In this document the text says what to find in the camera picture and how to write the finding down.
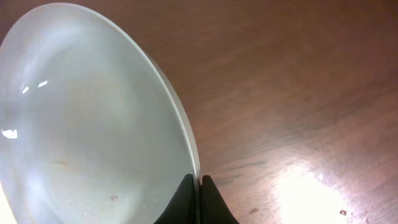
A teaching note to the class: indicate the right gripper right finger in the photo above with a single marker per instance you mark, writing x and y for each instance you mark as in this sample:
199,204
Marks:
213,209

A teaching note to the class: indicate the pale green plate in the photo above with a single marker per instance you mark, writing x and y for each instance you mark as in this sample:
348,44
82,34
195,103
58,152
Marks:
92,131

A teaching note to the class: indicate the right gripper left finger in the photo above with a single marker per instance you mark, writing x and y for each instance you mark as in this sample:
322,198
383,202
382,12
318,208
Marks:
182,206

